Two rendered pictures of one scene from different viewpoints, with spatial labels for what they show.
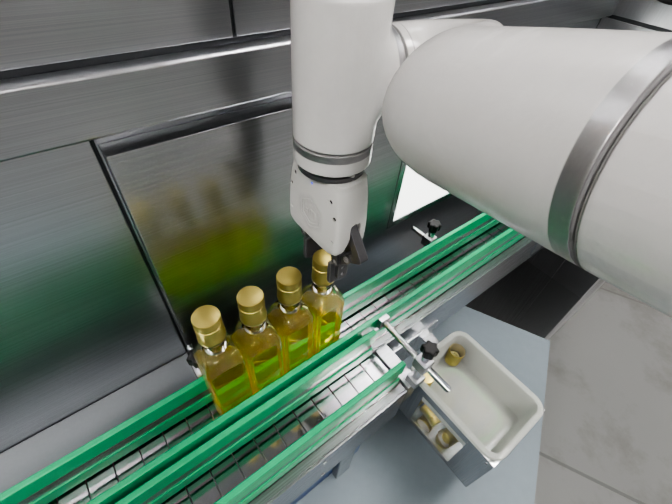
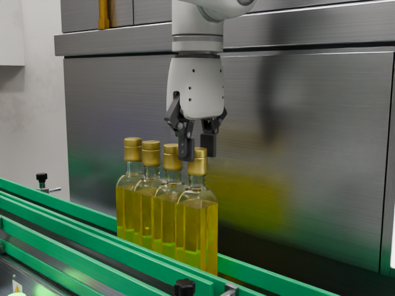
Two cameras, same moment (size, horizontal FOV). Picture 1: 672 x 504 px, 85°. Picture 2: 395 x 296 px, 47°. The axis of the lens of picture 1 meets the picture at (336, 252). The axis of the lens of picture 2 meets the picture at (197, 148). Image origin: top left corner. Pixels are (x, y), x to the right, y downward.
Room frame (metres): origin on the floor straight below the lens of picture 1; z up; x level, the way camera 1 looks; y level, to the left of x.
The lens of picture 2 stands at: (0.27, -0.74, 1.46)
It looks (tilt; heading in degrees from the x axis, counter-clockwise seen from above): 10 degrees down; 84
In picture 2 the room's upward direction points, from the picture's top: straight up
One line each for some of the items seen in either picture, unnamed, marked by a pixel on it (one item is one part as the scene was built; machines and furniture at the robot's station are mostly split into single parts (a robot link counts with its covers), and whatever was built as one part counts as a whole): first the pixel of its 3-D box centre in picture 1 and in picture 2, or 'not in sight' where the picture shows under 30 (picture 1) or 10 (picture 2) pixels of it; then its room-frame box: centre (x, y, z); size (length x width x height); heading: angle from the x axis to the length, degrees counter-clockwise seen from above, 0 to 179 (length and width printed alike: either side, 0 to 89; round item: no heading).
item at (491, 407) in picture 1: (469, 396); not in sight; (0.33, -0.30, 0.97); 0.22 x 0.17 x 0.09; 41
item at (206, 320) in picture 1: (208, 326); (133, 149); (0.24, 0.15, 1.31); 0.04 x 0.04 x 0.04
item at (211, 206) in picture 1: (388, 164); (377, 164); (0.62, -0.09, 1.32); 0.90 x 0.03 x 0.34; 131
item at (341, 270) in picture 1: (344, 266); (181, 141); (0.32, -0.01, 1.35); 0.03 x 0.03 x 0.07; 42
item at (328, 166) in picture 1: (331, 146); (198, 46); (0.35, 0.02, 1.50); 0.09 x 0.08 x 0.03; 42
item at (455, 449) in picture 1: (452, 395); not in sight; (0.35, -0.29, 0.92); 0.27 x 0.17 x 0.15; 41
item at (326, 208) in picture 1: (329, 194); (197, 84); (0.35, 0.01, 1.44); 0.10 x 0.07 x 0.11; 42
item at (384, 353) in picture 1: (394, 372); not in sight; (0.34, -0.14, 1.02); 0.09 x 0.04 x 0.07; 41
